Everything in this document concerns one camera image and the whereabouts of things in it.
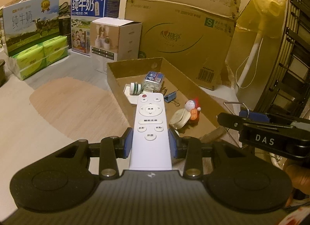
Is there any beige tape measure roll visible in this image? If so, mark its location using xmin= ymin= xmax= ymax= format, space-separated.
xmin=169 ymin=109 xmax=191 ymax=129

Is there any red Doraemon figurine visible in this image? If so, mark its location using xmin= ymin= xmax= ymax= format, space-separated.
xmin=184 ymin=98 xmax=201 ymax=124

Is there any white remote control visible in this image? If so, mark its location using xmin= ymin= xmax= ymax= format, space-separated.
xmin=129 ymin=93 xmax=172 ymax=171

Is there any blue binder clip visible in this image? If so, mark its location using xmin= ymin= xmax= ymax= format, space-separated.
xmin=163 ymin=90 xmax=180 ymax=107

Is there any green white tape roll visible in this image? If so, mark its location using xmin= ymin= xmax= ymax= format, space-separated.
xmin=129 ymin=82 xmax=143 ymax=95

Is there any clear floss pick box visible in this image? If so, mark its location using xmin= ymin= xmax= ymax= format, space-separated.
xmin=142 ymin=71 xmax=164 ymax=93

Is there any person right hand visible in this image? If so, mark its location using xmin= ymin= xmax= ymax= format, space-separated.
xmin=283 ymin=159 xmax=310 ymax=207

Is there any shallow cardboard tray box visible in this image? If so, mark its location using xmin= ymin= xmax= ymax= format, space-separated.
xmin=106 ymin=56 xmax=237 ymax=141

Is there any black metal rack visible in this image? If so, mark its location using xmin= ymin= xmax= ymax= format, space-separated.
xmin=255 ymin=0 xmax=309 ymax=117

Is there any large brown cardboard box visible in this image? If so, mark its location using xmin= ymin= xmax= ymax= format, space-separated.
xmin=125 ymin=0 xmax=241 ymax=90

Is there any white humidifier product box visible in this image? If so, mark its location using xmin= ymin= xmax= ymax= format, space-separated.
xmin=90 ymin=17 xmax=142 ymax=61

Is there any yellow plastic bag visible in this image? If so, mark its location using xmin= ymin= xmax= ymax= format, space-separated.
xmin=227 ymin=0 xmax=289 ymax=68

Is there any green tissue pack bundle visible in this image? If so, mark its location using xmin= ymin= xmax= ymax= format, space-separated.
xmin=8 ymin=35 xmax=69 ymax=80

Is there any lower dark storage basket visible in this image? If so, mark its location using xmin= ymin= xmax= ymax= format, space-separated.
xmin=0 ymin=59 xmax=6 ymax=86

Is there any blue milk carton box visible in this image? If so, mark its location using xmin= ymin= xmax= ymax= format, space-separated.
xmin=70 ymin=0 xmax=120 ymax=56

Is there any green pasture milk box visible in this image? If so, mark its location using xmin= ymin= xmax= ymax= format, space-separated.
xmin=1 ymin=0 xmax=60 ymax=57

